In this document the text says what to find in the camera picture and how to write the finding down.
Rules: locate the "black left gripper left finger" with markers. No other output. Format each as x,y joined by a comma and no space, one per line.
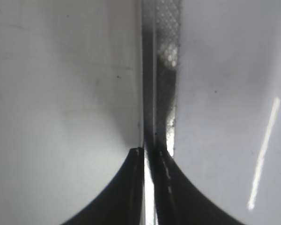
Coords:
120,203

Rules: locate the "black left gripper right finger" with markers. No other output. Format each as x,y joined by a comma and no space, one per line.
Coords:
178,201

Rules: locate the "white magnetic whiteboard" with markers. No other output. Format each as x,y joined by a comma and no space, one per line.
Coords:
212,100

